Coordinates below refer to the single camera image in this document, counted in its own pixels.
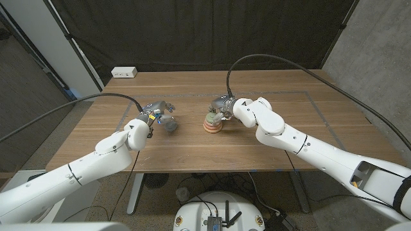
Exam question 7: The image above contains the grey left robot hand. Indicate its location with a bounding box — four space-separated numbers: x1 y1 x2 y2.
137 101 177 126

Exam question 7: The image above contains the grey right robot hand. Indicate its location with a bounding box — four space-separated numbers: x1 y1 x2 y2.
208 96 240 125

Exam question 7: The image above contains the grey toy disk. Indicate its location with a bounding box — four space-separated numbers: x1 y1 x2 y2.
164 120 179 133

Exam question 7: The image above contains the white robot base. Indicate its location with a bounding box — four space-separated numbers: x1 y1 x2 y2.
173 191 266 231

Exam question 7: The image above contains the white power strip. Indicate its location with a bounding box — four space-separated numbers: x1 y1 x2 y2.
110 66 138 79

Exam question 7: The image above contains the black floor fan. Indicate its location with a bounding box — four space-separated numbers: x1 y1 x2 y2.
143 173 170 189

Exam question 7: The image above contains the black backdrop cloth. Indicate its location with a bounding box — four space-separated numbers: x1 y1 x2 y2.
49 0 359 86

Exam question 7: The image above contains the grey round floor object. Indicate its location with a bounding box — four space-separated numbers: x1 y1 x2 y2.
175 187 191 202

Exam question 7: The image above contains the grey table leg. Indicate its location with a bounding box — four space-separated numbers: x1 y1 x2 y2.
126 173 145 216
288 171 311 214

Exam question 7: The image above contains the black backdrop stand pole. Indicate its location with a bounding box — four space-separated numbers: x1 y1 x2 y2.
42 0 106 91
319 0 360 69

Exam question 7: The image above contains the grey box with antennas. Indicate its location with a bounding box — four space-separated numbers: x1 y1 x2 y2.
207 200 242 231

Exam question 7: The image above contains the black floor power adapter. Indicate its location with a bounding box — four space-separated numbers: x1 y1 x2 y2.
266 211 297 231

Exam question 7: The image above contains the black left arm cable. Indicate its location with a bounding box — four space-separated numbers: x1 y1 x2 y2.
0 92 144 142

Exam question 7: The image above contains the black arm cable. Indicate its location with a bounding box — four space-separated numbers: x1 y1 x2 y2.
0 92 144 142
226 53 411 151

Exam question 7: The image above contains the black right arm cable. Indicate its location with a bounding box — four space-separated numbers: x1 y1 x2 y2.
226 53 411 151

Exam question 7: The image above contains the thin black hanging cable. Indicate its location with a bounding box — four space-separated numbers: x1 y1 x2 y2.
284 150 399 211
109 150 141 222

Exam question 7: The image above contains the white floor cable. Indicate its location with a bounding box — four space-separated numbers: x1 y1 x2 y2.
247 172 281 215

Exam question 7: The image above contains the black velcro arm strap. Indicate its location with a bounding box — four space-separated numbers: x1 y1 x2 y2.
393 175 411 211

